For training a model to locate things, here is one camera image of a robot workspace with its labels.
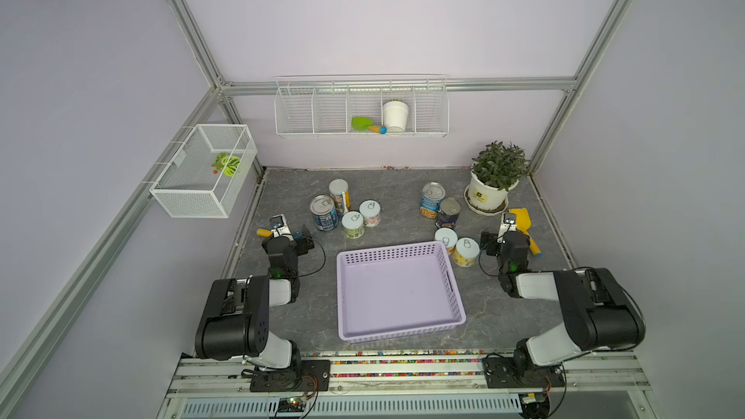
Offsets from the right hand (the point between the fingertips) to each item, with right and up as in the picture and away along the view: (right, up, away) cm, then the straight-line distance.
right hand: (501, 228), depth 94 cm
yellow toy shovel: (+12, +1, +9) cm, 15 cm away
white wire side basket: (-89, +16, -13) cm, 91 cm away
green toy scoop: (-47, +36, +5) cm, 59 cm away
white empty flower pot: (-35, +37, -2) cm, 51 cm away
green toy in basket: (-82, +20, -12) cm, 85 cm away
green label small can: (-49, +1, +4) cm, 50 cm away
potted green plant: (-1, +19, +2) cm, 19 cm away
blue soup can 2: (-22, +11, +5) cm, 25 cm away
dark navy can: (-17, +6, +1) cm, 18 cm away
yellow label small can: (-12, -7, -3) cm, 14 cm away
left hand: (-68, 0, -3) cm, 68 cm away
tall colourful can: (-54, +13, +2) cm, 55 cm away
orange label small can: (-18, -2, 0) cm, 18 cm away
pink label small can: (-44, +5, +7) cm, 45 cm away
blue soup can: (-58, +5, 0) cm, 59 cm away
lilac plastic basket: (-34, -20, -3) cm, 40 cm away
